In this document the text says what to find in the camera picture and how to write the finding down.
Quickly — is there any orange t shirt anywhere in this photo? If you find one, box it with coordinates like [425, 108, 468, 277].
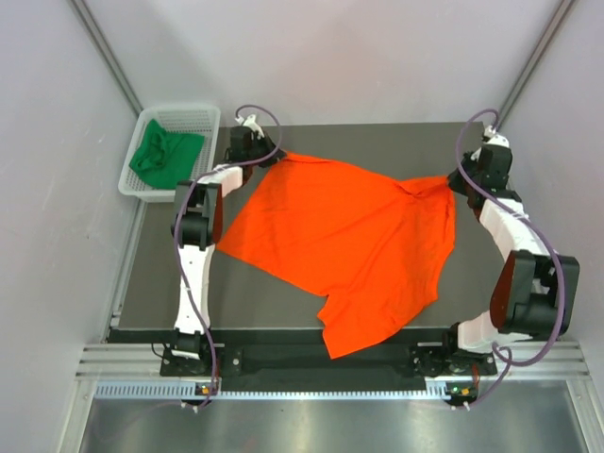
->
[219, 154, 456, 359]

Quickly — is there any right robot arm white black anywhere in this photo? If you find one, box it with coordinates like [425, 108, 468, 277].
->
[440, 126, 580, 374]

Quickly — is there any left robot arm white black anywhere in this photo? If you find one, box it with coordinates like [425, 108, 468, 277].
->
[170, 110, 286, 379]

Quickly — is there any green t shirt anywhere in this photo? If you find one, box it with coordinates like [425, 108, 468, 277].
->
[128, 120, 205, 190]

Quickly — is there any aluminium frame post right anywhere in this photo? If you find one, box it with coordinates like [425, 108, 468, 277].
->
[496, 0, 579, 130]

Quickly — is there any aluminium frame post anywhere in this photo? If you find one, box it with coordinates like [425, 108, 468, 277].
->
[496, 0, 579, 130]
[67, 0, 143, 116]

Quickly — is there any aluminium frame post left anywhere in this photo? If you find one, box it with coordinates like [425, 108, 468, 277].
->
[67, 0, 143, 116]

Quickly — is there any aluminium front rail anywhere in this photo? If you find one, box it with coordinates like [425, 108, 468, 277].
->
[75, 341, 591, 380]

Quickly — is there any white slotted cable duct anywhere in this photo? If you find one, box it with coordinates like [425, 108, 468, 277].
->
[94, 380, 473, 401]

